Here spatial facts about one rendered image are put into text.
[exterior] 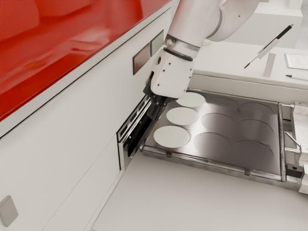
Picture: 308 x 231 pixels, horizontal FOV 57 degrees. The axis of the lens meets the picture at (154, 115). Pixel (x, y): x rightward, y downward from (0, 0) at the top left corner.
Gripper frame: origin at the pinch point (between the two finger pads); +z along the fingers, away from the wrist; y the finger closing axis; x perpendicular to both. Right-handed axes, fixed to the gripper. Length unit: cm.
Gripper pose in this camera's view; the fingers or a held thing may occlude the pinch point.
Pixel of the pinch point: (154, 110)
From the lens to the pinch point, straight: 71.3
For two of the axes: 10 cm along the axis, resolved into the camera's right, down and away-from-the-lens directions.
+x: -5.0, -4.8, 7.2
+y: 7.9, 1.0, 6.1
